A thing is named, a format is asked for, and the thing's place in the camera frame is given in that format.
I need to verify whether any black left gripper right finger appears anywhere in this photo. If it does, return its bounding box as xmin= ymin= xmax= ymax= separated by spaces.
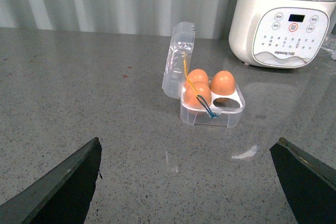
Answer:
xmin=270 ymin=137 xmax=335 ymax=223

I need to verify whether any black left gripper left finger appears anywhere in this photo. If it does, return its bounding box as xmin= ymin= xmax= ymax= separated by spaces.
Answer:
xmin=1 ymin=137 xmax=102 ymax=223

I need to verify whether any clear plastic egg box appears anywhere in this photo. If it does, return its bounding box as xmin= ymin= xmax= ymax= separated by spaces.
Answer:
xmin=162 ymin=22 xmax=245 ymax=127

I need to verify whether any brown egg back right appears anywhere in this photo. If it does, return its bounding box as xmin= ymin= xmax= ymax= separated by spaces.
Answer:
xmin=210 ymin=70 xmax=236 ymax=95

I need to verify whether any brown egg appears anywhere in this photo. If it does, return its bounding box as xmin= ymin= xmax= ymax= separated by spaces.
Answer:
xmin=210 ymin=70 xmax=236 ymax=95
xmin=184 ymin=82 xmax=212 ymax=107
xmin=184 ymin=69 xmax=209 ymax=89

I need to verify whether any brown egg front left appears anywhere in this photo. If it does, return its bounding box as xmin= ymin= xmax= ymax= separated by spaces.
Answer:
xmin=184 ymin=82 xmax=212 ymax=107

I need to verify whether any brown egg back left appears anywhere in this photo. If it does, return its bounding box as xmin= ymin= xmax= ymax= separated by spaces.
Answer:
xmin=184 ymin=69 xmax=209 ymax=89

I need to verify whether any yellow blue rubber band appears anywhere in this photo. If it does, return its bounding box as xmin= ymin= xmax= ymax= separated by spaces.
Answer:
xmin=182 ymin=52 xmax=218 ymax=119

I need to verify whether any clear plastic bag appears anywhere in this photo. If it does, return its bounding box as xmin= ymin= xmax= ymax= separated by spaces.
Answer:
xmin=321 ymin=34 xmax=336 ymax=60

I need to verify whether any white Joyoung blender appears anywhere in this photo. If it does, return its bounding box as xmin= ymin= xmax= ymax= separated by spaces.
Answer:
xmin=229 ymin=0 xmax=335 ymax=69

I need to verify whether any grey curtain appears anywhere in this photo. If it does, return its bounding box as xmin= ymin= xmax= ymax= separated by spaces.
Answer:
xmin=1 ymin=0 xmax=237 ymax=39

